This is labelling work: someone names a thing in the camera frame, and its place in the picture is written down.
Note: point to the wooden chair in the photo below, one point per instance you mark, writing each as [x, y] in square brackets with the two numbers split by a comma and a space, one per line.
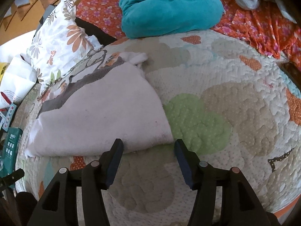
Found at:
[23, 16]

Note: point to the green plastic package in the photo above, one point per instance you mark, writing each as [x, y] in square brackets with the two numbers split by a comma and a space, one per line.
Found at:
[10, 150]

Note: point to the red floral bed sheet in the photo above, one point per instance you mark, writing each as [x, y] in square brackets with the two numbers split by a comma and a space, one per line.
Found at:
[264, 28]

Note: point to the white garment with grey trim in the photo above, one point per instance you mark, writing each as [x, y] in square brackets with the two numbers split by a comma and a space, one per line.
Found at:
[104, 104]

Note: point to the quilted heart pattern bedspread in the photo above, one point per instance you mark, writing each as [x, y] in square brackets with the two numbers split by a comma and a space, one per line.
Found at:
[229, 104]

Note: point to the teal folded towel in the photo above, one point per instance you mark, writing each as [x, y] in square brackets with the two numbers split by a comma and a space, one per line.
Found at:
[149, 18]

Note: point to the teal strip with coloured shapes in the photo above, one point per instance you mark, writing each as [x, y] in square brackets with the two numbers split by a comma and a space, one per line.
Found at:
[7, 115]

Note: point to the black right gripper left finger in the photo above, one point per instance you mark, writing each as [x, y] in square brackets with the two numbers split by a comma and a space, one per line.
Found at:
[58, 204]

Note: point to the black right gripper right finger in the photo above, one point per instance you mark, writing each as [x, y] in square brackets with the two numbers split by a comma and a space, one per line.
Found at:
[224, 197]

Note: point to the white floral pillow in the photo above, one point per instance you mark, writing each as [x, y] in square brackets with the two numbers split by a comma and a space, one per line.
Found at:
[59, 45]

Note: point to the white paper bag red print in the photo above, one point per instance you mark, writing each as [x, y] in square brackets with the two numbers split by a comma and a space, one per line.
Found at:
[19, 78]

